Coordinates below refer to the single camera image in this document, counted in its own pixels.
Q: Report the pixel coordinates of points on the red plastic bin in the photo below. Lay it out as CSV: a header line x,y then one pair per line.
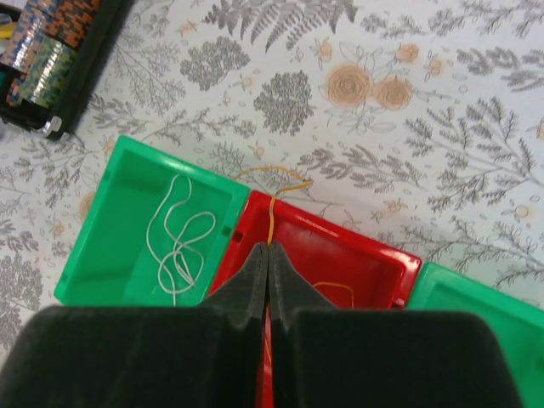
x,y
350,270

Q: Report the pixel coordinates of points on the black poker chip case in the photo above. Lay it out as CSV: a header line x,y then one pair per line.
x,y
52,54

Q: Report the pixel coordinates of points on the green plastic bin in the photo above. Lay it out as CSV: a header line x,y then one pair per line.
x,y
155,233
517,325

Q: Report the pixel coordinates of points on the left green plastic bin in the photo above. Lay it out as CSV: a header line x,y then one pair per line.
x,y
155,233

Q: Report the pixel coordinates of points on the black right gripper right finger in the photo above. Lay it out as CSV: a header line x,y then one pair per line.
x,y
324,356

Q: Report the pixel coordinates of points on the floral patterned table mat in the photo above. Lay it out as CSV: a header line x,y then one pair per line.
x,y
419,122

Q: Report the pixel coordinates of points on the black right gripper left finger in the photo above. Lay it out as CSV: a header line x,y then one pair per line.
x,y
209,355

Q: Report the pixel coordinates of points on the right green plastic bin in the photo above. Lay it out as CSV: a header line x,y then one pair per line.
x,y
517,325

